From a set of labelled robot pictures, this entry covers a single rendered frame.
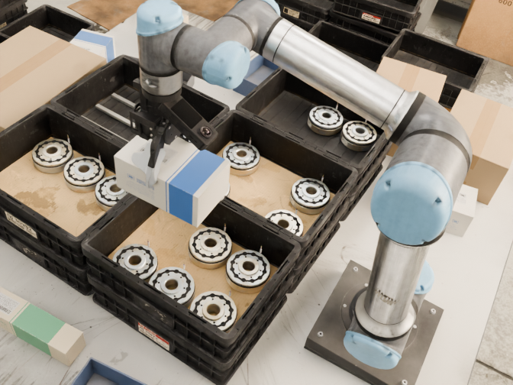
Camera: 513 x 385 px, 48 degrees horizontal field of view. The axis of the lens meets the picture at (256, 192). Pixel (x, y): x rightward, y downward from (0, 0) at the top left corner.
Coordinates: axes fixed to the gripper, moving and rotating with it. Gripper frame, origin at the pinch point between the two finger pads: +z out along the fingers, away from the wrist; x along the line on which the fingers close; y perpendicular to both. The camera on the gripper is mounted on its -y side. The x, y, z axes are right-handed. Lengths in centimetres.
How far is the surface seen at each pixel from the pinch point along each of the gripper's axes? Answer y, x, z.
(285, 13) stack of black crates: 59, -186, 72
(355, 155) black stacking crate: -24, -57, 28
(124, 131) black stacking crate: 36, -27, 28
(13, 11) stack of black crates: 158, -97, 65
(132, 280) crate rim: -1.5, 17.1, 18.1
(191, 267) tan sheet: -6.2, 1.8, 28.0
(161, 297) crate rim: -8.9, 17.3, 18.0
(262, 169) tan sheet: -4.2, -36.1, 28.0
